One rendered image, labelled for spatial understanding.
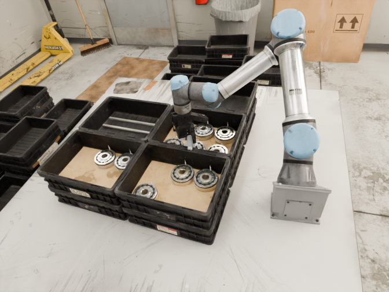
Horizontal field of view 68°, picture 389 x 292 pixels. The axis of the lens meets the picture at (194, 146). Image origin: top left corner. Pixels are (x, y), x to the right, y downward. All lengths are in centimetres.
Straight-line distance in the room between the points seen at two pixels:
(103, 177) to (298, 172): 85
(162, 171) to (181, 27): 322
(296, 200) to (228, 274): 38
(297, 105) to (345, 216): 55
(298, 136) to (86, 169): 97
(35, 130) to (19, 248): 122
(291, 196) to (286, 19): 65
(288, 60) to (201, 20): 316
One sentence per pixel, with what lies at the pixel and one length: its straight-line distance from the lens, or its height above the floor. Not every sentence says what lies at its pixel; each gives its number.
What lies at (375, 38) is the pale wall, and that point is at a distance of 425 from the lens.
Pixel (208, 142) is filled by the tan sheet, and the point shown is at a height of 83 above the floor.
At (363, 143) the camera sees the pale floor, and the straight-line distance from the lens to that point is 282.
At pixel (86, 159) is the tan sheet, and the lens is 152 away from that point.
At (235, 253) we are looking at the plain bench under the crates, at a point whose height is 70.
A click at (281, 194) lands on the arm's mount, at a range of 117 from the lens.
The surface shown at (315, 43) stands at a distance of 388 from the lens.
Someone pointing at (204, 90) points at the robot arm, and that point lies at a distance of 115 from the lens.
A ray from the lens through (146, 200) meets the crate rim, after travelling 111.
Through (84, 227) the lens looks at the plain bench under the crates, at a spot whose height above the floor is 70.
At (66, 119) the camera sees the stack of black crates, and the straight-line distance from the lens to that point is 272.
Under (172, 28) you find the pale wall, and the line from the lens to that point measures 433.
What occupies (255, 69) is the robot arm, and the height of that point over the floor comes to 118.
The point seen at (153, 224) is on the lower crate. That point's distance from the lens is 128.
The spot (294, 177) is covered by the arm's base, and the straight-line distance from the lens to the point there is 117.
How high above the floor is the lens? 180
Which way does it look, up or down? 43 degrees down
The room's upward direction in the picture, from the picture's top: 8 degrees counter-clockwise
